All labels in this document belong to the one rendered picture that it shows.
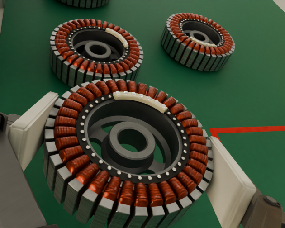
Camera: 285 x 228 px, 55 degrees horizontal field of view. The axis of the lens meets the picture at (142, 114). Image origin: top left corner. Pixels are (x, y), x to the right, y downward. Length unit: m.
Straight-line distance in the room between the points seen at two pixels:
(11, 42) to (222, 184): 0.31
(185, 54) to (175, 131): 0.22
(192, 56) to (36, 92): 0.21
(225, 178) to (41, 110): 0.11
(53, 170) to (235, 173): 0.10
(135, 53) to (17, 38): 0.15
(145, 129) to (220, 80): 0.25
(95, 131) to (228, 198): 0.10
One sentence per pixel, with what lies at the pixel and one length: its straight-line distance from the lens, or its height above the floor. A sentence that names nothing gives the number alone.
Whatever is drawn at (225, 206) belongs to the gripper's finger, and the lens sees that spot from 0.17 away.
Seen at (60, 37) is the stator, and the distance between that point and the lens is 0.34.
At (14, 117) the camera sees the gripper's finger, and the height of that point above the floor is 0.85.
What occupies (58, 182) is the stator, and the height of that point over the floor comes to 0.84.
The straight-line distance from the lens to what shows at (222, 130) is 0.36.
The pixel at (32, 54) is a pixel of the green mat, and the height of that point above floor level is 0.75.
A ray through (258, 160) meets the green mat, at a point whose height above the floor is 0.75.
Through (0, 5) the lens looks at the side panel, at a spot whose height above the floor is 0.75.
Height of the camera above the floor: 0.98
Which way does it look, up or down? 46 degrees down
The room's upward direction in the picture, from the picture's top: 22 degrees clockwise
